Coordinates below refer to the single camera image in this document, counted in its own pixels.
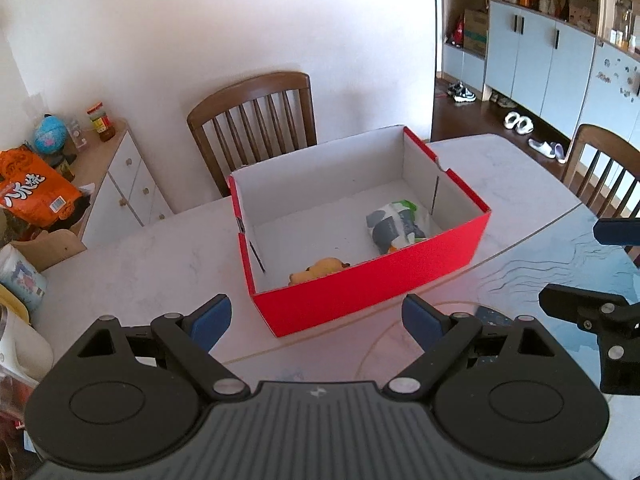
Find red cardboard box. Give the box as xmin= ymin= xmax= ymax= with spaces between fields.
xmin=227 ymin=125 xmax=492 ymax=338

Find white jug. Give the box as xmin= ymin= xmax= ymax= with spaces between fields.
xmin=0 ymin=305 xmax=55 ymax=386

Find white mug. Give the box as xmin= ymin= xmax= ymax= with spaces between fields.
xmin=0 ymin=245 xmax=48 ymax=311

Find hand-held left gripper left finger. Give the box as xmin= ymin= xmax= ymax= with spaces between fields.
xmin=75 ymin=294 xmax=251 ymax=403

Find dark wooden chair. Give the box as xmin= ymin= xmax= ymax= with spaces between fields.
xmin=186 ymin=71 xmax=318 ymax=198

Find white sandals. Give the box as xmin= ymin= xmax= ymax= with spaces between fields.
xmin=528 ymin=138 xmax=568 ymax=163

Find clear plastic stand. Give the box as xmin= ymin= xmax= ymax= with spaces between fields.
xmin=67 ymin=117 xmax=89 ymax=151

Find light wooden chair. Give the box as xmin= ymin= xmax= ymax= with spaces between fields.
xmin=560 ymin=124 xmax=640 ymax=218

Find white marble desktop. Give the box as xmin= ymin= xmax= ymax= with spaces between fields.
xmin=30 ymin=132 xmax=640 ymax=396

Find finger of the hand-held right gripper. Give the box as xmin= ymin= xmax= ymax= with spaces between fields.
xmin=539 ymin=284 xmax=640 ymax=361
xmin=593 ymin=217 xmax=640 ymax=247

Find black white sneakers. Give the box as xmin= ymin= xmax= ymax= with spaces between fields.
xmin=446 ymin=81 xmax=477 ymax=103

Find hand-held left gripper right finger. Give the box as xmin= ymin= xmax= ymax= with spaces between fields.
xmin=401 ymin=294 xmax=566 ymax=403

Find yellow plush toy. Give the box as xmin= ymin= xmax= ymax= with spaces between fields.
xmin=289 ymin=257 xmax=351 ymax=286

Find orange snack bag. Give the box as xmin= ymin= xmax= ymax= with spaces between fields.
xmin=0 ymin=146 xmax=83 ymax=228

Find white sideboard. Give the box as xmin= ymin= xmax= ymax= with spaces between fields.
xmin=65 ymin=119 xmax=176 ymax=248

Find printed tissue pack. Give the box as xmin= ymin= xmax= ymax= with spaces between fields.
xmin=366 ymin=200 xmax=428 ymax=255

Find red label sauce jar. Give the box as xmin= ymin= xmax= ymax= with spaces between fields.
xmin=86 ymin=102 xmax=117 ymax=143

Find small blue globe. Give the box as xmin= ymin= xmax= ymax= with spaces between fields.
xmin=33 ymin=114 xmax=69 ymax=155

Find pale blue wall cabinet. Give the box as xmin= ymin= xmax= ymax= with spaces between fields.
xmin=440 ymin=0 xmax=640 ymax=161

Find red toy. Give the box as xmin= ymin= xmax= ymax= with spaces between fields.
xmin=446 ymin=17 xmax=466 ymax=48

